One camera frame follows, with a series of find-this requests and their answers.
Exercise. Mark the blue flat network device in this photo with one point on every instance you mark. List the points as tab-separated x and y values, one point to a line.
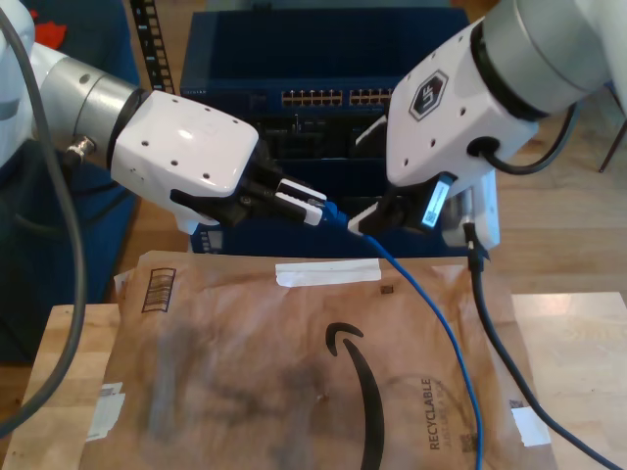
274	242

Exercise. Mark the black rack server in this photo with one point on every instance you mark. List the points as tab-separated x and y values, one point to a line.
318	137

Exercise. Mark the white tape strip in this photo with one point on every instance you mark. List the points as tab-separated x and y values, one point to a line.
328	271

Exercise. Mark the brown paper mailer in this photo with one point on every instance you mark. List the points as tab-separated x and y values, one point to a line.
235	372

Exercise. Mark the orange cloth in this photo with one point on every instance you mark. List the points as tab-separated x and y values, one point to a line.
49	32

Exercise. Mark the blue sofa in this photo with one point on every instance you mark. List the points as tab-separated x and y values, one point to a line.
29	294

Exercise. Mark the white paper label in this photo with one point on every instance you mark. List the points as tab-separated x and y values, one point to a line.
108	416
531	426

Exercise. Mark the blue network switch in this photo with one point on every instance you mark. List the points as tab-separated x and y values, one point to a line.
294	49

